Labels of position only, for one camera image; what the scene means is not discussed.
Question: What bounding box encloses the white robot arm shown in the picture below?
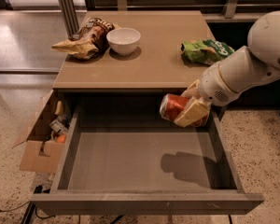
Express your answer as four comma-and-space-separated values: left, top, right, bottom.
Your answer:
175, 11, 280, 127

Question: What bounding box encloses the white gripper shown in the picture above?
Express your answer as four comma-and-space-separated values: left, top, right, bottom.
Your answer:
174, 62, 240, 127

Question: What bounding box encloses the cardboard box with items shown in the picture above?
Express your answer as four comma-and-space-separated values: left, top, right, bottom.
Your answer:
12, 90, 64, 174

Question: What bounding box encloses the grey cabinet with top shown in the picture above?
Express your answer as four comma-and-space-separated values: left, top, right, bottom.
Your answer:
53, 11, 213, 122

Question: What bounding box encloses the black floor cable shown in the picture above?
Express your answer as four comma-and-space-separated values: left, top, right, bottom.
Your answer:
0, 184, 55, 224

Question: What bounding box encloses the open grey top drawer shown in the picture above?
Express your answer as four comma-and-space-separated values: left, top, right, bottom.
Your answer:
32, 106, 264, 215

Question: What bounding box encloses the red coke can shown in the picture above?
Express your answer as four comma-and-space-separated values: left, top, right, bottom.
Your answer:
159, 92, 210, 128

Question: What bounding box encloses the green chip bag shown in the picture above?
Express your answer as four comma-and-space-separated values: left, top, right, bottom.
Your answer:
181, 39, 235, 65

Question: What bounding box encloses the brown chip bag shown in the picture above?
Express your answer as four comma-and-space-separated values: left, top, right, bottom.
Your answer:
51, 18, 119, 60

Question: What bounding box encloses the white ceramic bowl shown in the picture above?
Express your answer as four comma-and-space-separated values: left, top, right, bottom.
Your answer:
106, 28, 141, 56

